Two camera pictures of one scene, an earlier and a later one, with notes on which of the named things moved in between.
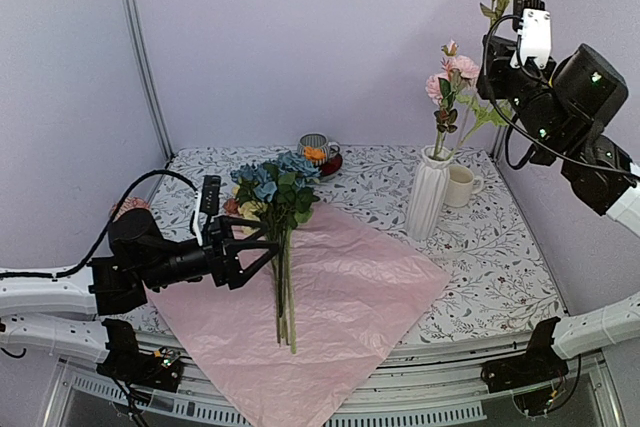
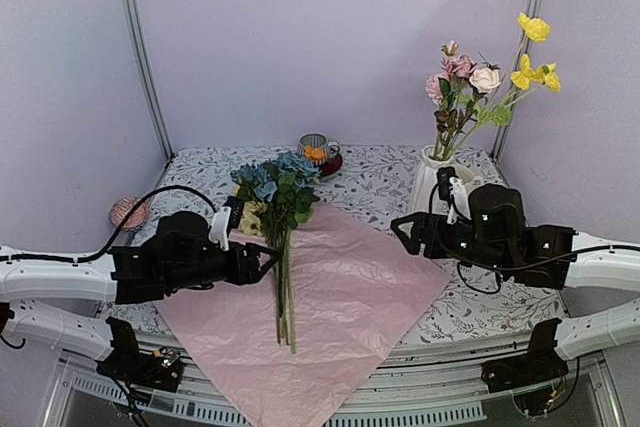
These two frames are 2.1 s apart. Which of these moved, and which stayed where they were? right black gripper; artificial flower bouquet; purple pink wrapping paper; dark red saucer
Moved: right black gripper
Stayed: purple pink wrapping paper; artificial flower bouquet; dark red saucer
